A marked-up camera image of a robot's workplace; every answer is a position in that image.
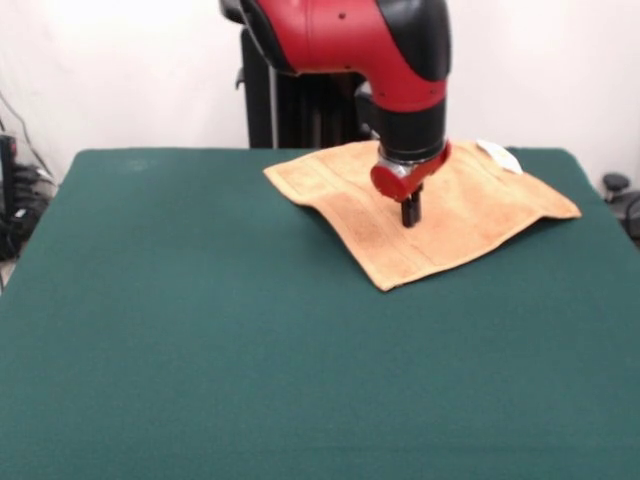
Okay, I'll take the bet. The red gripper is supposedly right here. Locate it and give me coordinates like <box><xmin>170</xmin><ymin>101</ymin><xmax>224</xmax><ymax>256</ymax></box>
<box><xmin>370</xmin><ymin>140</ymin><xmax>453</xmax><ymax>230</ymax></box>

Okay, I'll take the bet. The orange terry towel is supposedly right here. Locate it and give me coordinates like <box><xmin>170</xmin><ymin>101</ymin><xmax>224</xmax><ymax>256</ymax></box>
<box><xmin>262</xmin><ymin>138</ymin><xmax>583</xmax><ymax>293</ymax></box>

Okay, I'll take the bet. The dark green table cloth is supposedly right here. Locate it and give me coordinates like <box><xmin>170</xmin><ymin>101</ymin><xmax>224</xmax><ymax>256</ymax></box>
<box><xmin>0</xmin><ymin>146</ymin><xmax>640</xmax><ymax>480</ymax></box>

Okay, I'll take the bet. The black equipment box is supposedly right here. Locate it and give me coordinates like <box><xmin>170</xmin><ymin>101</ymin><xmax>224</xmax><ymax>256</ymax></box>
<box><xmin>0</xmin><ymin>133</ymin><xmax>20</xmax><ymax>221</ymax></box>

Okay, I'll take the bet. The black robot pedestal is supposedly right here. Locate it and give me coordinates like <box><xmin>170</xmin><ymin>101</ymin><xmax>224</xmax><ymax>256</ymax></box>
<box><xmin>219</xmin><ymin>0</ymin><xmax>381</xmax><ymax>150</ymax></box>

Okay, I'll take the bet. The black cable bundle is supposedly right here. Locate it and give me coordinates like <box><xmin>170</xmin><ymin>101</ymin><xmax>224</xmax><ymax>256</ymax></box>
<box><xmin>0</xmin><ymin>163</ymin><xmax>57</xmax><ymax>262</ymax></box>

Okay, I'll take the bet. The grey wall cable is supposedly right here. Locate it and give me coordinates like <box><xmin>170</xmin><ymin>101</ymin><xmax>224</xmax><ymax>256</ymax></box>
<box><xmin>0</xmin><ymin>92</ymin><xmax>56</xmax><ymax>181</ymax></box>

